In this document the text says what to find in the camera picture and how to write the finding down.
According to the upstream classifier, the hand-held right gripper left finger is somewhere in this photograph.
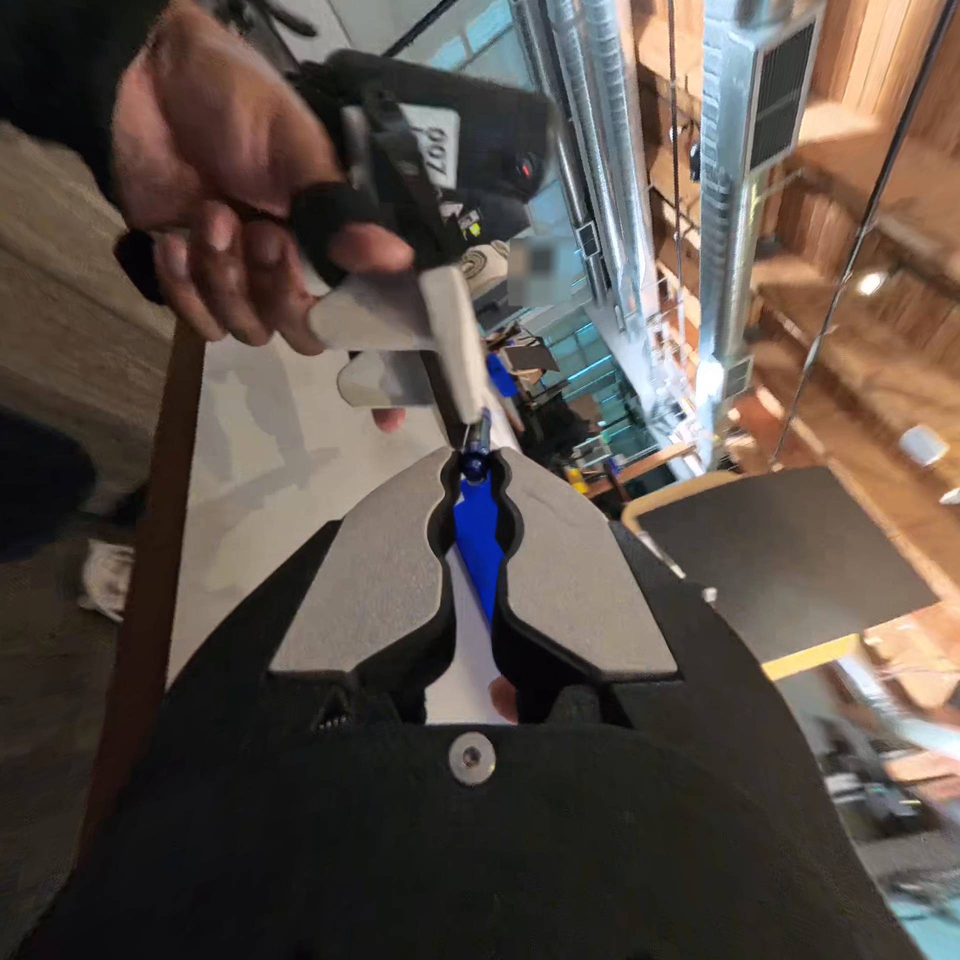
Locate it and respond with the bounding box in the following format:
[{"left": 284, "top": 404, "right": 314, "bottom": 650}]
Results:
[{"left": 267, "top": 447, "right": 460, "bottom": 702}]

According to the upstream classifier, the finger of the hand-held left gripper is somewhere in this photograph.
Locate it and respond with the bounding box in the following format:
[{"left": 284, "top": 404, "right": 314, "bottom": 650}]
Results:
[
  {"left": 336, "top": 351, "right": 470, "bottom": 447},
  {"left": 307, "top": 264, "right": 492, "bottom": 427}
]

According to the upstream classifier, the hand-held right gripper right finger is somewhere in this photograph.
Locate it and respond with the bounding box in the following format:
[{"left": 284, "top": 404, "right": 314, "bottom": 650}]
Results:
[{"left": 491, "top": 446, "right": 681, "bottom": 720}]

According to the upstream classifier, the blue plastic bin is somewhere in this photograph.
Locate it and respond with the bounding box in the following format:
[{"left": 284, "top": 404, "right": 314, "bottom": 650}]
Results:
[{"left": 452, "top": 476, "right": 506, "bottom": 625}]

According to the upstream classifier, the blue pen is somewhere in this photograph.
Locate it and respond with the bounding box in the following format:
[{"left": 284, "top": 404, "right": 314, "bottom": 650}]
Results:
[{"left": 459, "top": 408, "right": 494, "bottom": 483}]

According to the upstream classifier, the person's left hand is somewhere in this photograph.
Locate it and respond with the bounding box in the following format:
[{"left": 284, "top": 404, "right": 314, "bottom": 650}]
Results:
[{"left": 112, "top": 0, "right": 415, "bottom": 436}]

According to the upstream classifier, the black board with wooden edge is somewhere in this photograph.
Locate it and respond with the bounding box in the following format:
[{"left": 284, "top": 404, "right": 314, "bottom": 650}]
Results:
[{"left": 621, "top": 465, "right": 940, "bottom": 682}]

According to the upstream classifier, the person's white shoe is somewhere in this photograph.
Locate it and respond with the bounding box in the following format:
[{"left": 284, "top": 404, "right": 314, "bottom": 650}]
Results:
[{"left": 77, "top": 540, "right": 138, "bottom": 624}]

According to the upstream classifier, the person's dark clothing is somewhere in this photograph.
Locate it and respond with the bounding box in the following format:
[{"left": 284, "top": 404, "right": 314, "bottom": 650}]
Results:
[{"left": 0, "top": 408, "right": 100, "bottom": 565}]

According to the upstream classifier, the silver spiral air duct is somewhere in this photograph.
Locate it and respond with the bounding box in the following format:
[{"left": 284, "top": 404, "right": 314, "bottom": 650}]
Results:
[
  {"left": 701, "top": 0, "right": 825, "bottom": 391},
  {"left": 516, "top": 0, "right": 648, "bottom": 316}
]

